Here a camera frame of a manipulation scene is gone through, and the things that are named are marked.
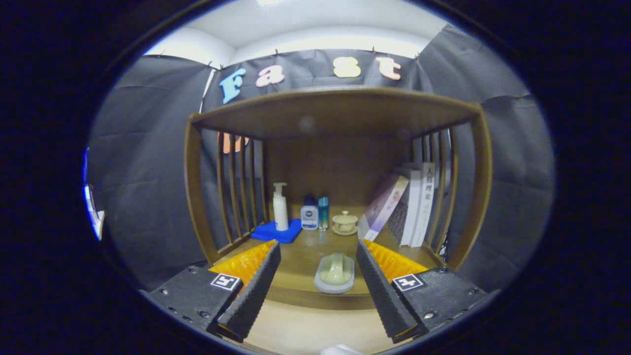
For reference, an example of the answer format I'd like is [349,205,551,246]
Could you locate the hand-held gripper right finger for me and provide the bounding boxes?
[356,239,498,344]

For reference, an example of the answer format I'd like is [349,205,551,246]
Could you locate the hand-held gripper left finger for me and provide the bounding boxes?
[148,240,281,342]

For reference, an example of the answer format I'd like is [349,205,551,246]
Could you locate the wooden drawer with black knob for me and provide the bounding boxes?
[244,296,400,355]

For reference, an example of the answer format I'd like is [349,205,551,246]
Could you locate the wooden countertop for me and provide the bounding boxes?
[212,222,447,311]

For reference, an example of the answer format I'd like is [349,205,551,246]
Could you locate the wooden cabinet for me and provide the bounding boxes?
[184,86,493,272]

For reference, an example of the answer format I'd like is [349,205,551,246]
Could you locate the folded blue cloth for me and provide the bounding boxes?
[250,219,303,244]

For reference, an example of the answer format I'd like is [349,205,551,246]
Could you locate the dark patterned book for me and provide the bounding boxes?
[387,197,409,245]

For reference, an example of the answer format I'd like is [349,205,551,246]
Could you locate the beige lidded teacup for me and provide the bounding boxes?
[331,211,359,236]

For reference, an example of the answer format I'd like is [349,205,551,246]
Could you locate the leaning purple white book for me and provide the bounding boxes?
[357,174,410,242]

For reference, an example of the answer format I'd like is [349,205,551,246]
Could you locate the plain white book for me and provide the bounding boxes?
[400,168,422,247]

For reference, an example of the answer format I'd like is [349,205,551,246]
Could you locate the white pump bottle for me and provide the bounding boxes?
[273,182,290,232]

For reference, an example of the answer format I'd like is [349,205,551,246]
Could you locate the white book with black characters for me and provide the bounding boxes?
[411,162,436,248]

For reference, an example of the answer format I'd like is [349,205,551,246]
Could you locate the white bottle with blue cap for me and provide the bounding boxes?
[300,196,319,231]

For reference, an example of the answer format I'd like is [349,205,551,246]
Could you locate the black backdrop cloth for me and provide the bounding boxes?
[89,25,555,291]

